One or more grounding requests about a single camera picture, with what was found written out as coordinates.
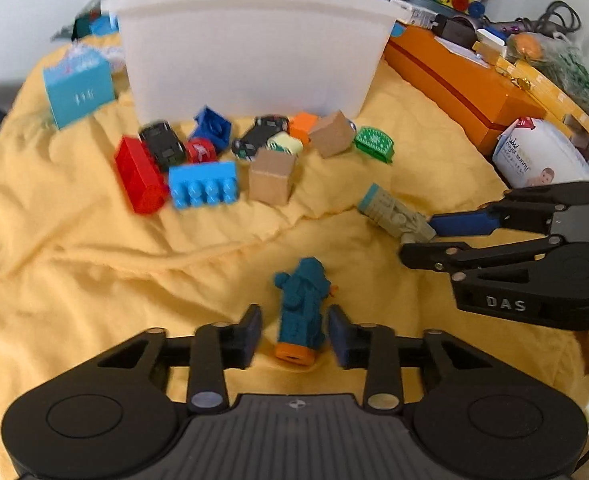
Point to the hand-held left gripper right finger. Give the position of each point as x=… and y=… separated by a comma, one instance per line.
x=339, y=336

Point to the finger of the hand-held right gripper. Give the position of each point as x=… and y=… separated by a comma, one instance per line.
x=462, y=223
x=424, y=255

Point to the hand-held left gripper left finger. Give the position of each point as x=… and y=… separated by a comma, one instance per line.
x=249, y=334

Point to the teal toy robot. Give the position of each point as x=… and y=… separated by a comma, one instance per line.
x=299, y=310

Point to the grey toy with teal end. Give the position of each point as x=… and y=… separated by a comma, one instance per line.
x=392, y=210

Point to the green patterned toy block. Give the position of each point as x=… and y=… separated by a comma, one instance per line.
x=373, y=144

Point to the brown cardboard cube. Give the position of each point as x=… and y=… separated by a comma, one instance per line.
x=272, y=177
x=330, y=135

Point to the light blue building block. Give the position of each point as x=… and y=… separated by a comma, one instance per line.
x=202, y=185

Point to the small orange building block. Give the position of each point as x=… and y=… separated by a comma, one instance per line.
x=304, y=127

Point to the cream toy car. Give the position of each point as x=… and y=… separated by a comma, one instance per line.
x=284, y=145

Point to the red building block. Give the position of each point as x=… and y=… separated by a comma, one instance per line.
x=139, y=180

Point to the red toy car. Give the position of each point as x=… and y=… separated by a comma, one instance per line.
x=201, y=150

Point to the black toy car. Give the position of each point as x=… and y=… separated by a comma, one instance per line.
x=163, y=145
x=257, y=137

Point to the dark blue building block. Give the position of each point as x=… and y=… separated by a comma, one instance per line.
x=212, y=127

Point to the white plastic storage bin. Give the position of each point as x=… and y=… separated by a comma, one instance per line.
x=254, y=50

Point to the white diaper pack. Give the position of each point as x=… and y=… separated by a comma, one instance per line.
x=539, y=155

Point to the orange box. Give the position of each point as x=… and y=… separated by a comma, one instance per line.
x=454, y=90

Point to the yellow blanket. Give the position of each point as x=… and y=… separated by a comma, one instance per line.
x=124, y=285

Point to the yellow flat box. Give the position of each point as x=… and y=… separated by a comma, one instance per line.
x=544, y=87

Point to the white paper label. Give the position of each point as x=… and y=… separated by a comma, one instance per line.
x=462, y=52

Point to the bag of green pieces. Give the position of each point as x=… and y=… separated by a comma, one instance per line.
x=577, y=80

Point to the orange ball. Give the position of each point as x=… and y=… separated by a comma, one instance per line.
x=524, y=45

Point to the black charger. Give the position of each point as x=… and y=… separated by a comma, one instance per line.
x=455, y=29

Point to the small white box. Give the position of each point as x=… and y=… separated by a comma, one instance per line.
x=417, y=14

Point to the light blue carton box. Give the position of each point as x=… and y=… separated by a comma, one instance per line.
x=77, y=92

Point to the dark green packet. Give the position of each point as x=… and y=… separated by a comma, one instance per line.
x=77, y=27

